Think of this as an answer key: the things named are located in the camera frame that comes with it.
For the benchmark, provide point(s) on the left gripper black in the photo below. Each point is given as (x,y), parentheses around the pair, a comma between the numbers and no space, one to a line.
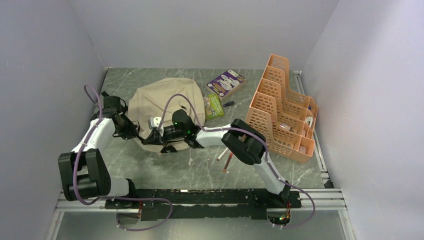
(131,132)

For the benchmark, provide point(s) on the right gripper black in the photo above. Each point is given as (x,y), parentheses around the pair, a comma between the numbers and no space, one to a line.
(156,138)

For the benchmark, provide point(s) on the beige canvas backpack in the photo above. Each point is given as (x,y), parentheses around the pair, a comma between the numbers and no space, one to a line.
(150,101)

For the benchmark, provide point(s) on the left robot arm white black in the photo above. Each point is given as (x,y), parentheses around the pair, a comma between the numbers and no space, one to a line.
(83,169)

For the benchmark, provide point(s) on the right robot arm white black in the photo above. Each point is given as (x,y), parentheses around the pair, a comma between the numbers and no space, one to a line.
(246,143)

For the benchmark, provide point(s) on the green book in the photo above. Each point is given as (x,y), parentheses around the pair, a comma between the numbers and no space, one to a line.
(213,107)

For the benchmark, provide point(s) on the white red marker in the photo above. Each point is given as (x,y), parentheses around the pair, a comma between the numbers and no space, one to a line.
(222,154)

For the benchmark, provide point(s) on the red pen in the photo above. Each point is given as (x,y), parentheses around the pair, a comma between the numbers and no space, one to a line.
(227,163)

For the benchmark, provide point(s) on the purple book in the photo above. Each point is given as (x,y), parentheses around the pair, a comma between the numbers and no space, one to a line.
(226,84)

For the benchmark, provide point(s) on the orange plastic file organizer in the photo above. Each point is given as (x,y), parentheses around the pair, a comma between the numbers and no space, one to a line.
(283,116)

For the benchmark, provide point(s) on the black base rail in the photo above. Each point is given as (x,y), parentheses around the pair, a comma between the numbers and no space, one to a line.
(156,204)

